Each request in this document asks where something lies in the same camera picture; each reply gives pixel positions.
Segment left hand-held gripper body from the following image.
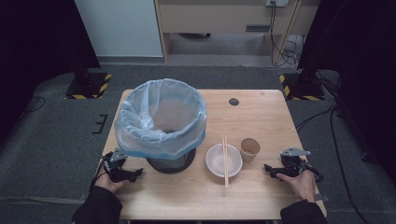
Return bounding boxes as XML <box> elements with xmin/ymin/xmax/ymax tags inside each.
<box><xmin>101</xmin><ymin>147</ymin><xmax>138</xmax><ymax>184</ymax></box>

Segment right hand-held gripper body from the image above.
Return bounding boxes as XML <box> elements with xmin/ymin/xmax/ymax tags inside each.
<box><xmin>277</xmin><ymin>147</ymin><xmax>312</xmax><ymax>179</ymax></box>

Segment person's left hand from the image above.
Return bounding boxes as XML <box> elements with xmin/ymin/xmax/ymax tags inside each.
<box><xmin>94</xmin><ymin>173</ymin><xmax>131</xmax><ymax>194</ymax></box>

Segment person's right hand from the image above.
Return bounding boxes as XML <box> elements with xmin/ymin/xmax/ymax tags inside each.
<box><xmin>276</xmin><ymin>169</ymin><xmax>318</xmax><ymax>203</ymax></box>

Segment brown paper cup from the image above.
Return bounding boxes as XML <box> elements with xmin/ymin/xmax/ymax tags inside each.
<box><xmin>239</xmin><ymin>137</ymin><xmax>262</xmax><ymax>164</ymax></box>

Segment black mesh trash bin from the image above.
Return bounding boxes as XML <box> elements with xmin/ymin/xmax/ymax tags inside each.
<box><xmin>146</xmin><ymin>128</ymin><xmax>197</xmax><ymax>175</ymax></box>

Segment trash bin with blue bag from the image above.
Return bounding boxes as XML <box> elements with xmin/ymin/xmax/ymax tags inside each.
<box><xmin>113</xmin><ymin>77</ymin><xmax>208</xmax><ymax>161</ymax></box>

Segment wooden chopstick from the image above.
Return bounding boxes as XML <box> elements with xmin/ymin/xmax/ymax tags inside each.
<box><xmin>221</xmin><ymin>135</ymin><xmax>228</xmax><ymax>189</ymax></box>
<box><xmin>224</xmin><ymin>135</ymin><xmax>230</xmax><ymax>188</ymax></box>

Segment white disposable bowl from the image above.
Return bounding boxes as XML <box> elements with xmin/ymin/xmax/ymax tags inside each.
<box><xmin>205</xmin><ymin>143</ymin><xmax>244</xmax><ymax>179</ymax></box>

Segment striped black stand base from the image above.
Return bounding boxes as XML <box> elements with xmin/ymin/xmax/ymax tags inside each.
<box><xmin>278</xmin><ymin>72</ymin><xmax>326</xmax><ymax>102</ymax></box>
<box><xmin>64</xmin><ymin>72</ymin><xmax>113</xmax><ymax>101</ymax></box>

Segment dark curtain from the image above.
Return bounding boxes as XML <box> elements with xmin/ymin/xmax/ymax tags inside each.
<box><xmin>296</xmin><ymin>0</ymin><xmax>396</xmax><ymax>188</ymax></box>
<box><xmin>0</xmin><ymin>0</ymin><xmax>102</xmax><ymax>144</ymax></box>

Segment light wooden desk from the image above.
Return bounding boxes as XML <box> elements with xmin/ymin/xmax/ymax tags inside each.
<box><xmin>154</xmin><ymin>0</ymin><xmax>322</xmax><ymax>67</ymax></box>

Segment left hand-held gripper cable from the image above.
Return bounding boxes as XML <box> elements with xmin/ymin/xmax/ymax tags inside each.
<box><xmin>90</xmin><ymin>151</ymin><xmax>114</xmax><ymax>190</ymax></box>

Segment hand-held gripper cable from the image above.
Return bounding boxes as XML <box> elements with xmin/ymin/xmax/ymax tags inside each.
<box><xmin>303</xmin><ymin>161</ymin><xmax>325</xmax><ymax>184</ymax></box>
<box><xmin>90</xmin><ymin>151</ymin><xmax>114</xmax><ymax>190</ymax></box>

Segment right hand-held gripper cable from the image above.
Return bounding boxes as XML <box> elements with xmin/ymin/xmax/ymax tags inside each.
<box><xmin>303</xmin><ymin>161</ymin><xmax>325</xmax><ymax>184</ymax></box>

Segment long black floor cable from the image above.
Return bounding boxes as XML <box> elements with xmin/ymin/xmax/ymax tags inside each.
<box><xmin>294</xmin><ymin>105</ymin><xmax>373</xmax><ymax>224</ymax></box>

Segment thin black floor cable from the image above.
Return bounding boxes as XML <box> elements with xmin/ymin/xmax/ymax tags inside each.
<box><xmin>19</xmin><ymin>95</ymin><xmax>47</xmax><ymax>119</ymax></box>

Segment black cables under desk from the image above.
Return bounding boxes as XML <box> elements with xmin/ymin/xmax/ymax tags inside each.
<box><xmin>268</xmin><ymin>2</ymin><xmax>304</xmax><ymax>73</ymax></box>

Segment white wall power outlet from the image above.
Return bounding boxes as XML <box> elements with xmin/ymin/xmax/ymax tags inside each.
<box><xmin>265</xmin><ymin>0</ymin><xmax>290</xmax><ymax>8</ymax></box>

